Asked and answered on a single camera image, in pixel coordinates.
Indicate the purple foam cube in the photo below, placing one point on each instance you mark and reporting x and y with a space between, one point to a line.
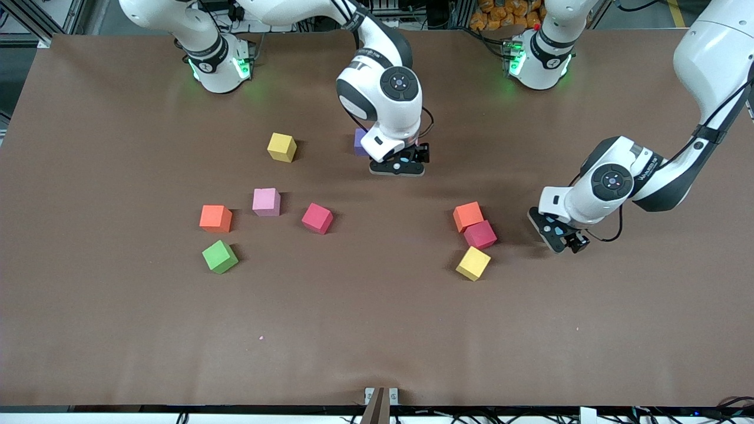
359 141

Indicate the pink foam cube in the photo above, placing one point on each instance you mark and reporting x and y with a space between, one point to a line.
266 201

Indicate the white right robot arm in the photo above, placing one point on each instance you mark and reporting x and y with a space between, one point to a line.
377 112

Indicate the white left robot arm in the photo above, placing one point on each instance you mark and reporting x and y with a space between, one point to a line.
713 59

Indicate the orange foam cube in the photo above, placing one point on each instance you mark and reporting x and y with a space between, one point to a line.
468 215
215 218

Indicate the red foam cube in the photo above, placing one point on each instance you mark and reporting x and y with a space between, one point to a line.
317 218
480 235

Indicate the yellow foam cube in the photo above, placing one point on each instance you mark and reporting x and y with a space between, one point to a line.
282 147
473 263

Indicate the bag of orange snacks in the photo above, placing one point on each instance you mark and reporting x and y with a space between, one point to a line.
500 15

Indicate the small white adapter box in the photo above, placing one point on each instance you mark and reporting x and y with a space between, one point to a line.
588 415

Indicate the green foam cube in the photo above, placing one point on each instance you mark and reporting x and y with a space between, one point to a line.
220 257

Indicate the metal bracket with post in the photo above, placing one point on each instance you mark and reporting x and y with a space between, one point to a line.
381 406

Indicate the aluminium frame strut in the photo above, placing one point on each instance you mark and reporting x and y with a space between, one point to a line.
44 41

